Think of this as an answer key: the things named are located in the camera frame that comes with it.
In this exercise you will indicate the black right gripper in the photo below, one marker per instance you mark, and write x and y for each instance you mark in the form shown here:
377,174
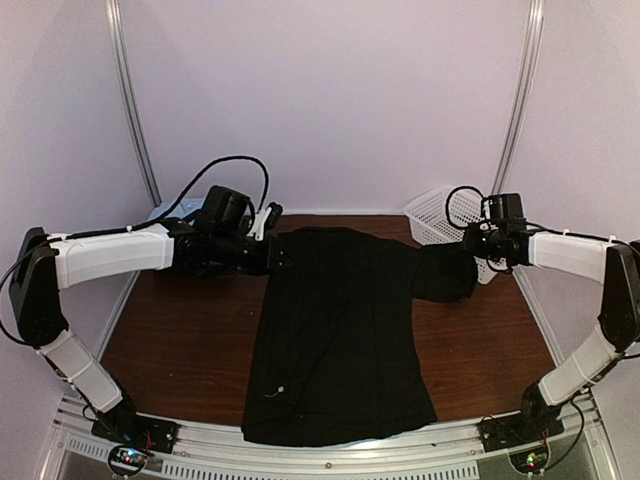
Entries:
469,244

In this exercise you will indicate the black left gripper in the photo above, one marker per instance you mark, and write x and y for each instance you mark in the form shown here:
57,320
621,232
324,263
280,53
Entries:
273,254

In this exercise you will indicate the black long sleeve shirt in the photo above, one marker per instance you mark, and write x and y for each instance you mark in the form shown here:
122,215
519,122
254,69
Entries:
334,358

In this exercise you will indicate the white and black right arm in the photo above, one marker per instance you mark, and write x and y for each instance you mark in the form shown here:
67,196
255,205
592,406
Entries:
503,234

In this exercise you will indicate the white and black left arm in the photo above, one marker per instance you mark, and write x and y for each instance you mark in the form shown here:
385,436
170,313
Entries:
225,233

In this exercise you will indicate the white plastic mesh basket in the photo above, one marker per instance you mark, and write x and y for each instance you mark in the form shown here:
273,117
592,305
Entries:
430,213

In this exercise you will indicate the light blue folded shirt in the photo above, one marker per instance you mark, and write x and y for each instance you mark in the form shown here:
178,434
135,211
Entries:
186,207

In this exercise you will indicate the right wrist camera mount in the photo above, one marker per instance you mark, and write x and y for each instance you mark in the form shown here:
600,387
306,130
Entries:
488,205

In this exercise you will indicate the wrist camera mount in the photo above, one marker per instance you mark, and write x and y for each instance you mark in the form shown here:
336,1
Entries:
265,220
488,205

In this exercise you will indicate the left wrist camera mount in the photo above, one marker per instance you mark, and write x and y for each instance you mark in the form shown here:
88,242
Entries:
265,220

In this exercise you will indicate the right aluminium corner post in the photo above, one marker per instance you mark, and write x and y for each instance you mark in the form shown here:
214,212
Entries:
529,59

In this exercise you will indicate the aluminium corner post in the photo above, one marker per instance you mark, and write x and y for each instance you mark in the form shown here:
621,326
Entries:
529,59
131,110

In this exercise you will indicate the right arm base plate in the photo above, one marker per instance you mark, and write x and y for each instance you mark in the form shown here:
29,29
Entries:
526,444

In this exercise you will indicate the aluminium front rail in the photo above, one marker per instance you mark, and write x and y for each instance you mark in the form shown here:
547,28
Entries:
450,450

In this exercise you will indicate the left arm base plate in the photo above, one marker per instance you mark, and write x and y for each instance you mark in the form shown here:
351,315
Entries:
135,444

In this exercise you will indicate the left aluminium corner post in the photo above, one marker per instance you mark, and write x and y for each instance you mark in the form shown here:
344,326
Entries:
131,110

